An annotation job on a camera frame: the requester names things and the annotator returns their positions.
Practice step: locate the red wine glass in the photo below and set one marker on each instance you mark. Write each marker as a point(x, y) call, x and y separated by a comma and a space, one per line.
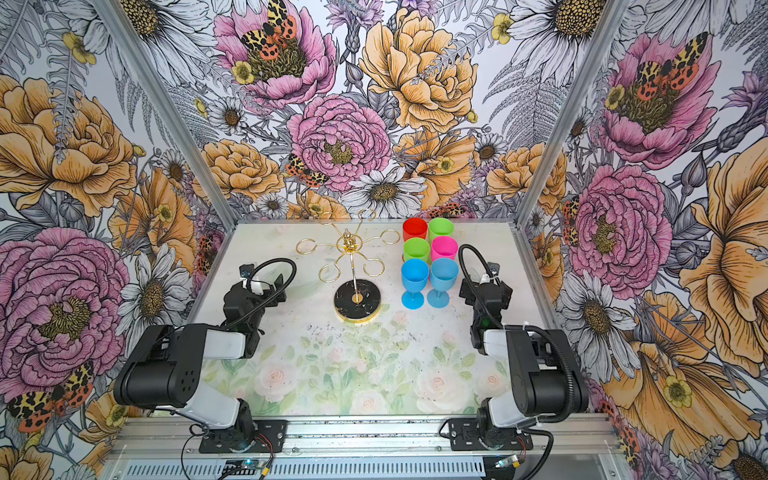
point(414, 228)

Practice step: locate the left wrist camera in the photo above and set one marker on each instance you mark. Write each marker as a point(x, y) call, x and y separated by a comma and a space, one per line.
point(246, 271)

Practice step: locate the aluminium corner post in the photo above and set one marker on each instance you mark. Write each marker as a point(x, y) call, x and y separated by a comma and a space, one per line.
point(599, 48)
point(137, 57)

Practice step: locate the white perforated cable duct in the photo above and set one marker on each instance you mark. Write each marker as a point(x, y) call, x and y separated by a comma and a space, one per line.
point(462, 467)

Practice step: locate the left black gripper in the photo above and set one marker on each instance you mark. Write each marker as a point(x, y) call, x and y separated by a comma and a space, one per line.
point(271, 296)

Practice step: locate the blue wine glass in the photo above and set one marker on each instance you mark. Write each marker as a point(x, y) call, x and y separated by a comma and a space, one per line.
point(414, 275)
point(443, 275)

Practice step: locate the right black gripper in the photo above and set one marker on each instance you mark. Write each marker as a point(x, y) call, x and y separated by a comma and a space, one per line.
point(472, 292)

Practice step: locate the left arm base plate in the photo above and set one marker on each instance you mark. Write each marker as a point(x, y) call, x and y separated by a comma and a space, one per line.
point(263, 436)

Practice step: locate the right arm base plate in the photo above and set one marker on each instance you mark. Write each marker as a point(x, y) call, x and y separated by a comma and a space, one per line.
point(470, 434)

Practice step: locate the left aluminium corner post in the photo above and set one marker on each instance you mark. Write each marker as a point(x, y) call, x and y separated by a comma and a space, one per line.
point(137, 57)

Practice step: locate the pink wine glass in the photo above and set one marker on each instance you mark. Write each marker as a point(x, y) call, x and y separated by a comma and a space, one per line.
point(444, 247)

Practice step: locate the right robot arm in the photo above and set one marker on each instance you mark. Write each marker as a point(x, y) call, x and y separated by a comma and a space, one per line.
point(546, 386)

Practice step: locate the gold wire glass rack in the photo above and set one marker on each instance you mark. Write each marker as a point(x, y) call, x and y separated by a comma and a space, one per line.
point(357, 300)

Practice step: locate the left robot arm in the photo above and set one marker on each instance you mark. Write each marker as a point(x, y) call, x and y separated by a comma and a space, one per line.
point(163, 371)

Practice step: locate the aluminium front rail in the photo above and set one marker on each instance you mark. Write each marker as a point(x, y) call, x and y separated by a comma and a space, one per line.
point(304, 437)

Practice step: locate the right aluminium corner post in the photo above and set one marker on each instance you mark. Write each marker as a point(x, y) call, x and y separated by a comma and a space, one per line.
point(599, 48)

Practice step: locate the green wine glass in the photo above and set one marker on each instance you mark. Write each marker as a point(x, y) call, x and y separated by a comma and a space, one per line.
point(438, 227)
point(417, 248)

